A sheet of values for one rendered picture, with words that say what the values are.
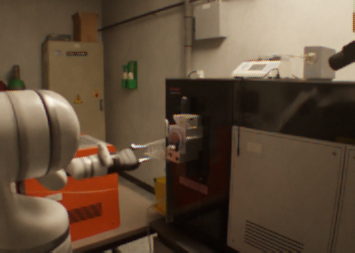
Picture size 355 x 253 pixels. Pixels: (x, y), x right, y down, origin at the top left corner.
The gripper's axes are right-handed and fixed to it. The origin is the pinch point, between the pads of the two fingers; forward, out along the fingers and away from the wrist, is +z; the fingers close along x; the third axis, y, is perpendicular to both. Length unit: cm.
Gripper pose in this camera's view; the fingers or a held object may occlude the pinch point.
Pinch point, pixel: (150, 152)
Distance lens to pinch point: 106.3
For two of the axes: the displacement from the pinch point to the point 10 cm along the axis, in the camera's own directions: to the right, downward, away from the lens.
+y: -4.2, 6.5, 6.3
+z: 7.8, -0.9, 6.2
